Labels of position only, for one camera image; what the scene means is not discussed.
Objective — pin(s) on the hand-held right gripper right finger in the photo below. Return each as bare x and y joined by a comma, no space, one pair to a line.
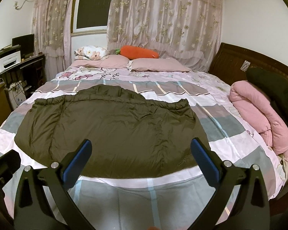
205,159

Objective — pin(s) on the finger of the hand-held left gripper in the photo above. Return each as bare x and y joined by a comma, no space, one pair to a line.
5,164

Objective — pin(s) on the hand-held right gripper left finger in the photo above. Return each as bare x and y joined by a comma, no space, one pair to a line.
77,158

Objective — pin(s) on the dark olive hooded puffer jacket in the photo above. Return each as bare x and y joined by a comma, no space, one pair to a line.
110,129

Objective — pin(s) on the bed with pink quilt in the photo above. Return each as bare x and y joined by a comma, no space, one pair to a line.
158,196

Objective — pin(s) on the white floral cloth cover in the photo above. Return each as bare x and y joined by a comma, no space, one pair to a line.
18,97

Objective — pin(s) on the folded pink quilt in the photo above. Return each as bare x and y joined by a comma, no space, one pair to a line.
254,107

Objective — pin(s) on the black computer desk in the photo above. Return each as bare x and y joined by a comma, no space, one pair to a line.
36,69

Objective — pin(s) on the pink pillow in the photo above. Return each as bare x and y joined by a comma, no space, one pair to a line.
158,65
100,61

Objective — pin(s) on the black cloth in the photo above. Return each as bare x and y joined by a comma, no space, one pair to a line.
275,88

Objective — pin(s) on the dark wooden headboard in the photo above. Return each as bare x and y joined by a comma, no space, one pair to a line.
230,60

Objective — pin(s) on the white printer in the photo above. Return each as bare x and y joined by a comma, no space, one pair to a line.
7,61

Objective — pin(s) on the white floral pillow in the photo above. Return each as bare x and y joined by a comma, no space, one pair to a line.
91,52

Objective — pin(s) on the black computer monitor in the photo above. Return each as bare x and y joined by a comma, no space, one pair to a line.
24,44

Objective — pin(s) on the orange carrot plush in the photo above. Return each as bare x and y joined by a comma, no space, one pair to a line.
139,52

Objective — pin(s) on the pink floral lace curtain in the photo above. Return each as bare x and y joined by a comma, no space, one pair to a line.
50,28
167,21

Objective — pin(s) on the window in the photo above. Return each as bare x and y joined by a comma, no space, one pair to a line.
93,4

